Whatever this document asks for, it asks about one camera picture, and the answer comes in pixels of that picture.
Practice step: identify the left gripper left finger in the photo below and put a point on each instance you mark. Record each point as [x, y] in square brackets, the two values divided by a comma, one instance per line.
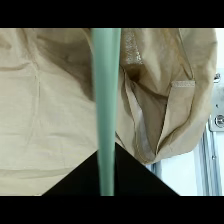
[76, 181]

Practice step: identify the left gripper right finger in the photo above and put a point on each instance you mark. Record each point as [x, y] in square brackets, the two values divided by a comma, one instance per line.
[140, 180]

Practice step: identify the beige long-sleeved shirt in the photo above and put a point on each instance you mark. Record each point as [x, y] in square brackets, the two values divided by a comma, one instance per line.
[46, 110]

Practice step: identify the green clothes hanger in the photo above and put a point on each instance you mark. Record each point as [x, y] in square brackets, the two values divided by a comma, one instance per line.
[106, 100]

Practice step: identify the silver frame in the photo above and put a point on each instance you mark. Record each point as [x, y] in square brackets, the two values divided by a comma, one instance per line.
[213, 140]

